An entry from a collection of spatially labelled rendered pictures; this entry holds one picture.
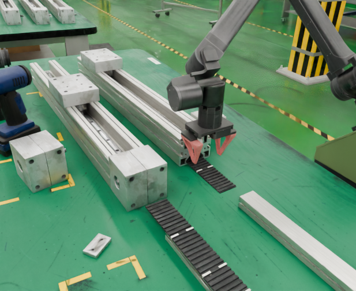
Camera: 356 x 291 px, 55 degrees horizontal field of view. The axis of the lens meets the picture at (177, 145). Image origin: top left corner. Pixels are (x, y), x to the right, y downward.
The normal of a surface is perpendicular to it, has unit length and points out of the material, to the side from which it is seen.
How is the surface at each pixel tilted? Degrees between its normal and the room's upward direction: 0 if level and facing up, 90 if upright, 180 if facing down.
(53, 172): 90
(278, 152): 0
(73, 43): 90
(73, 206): 0
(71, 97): 90
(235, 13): 43
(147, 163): 0
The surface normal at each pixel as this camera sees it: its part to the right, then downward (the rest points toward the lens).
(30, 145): 0.03, -0.86
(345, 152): -0.86, 0.24
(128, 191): 0.54, 0.44
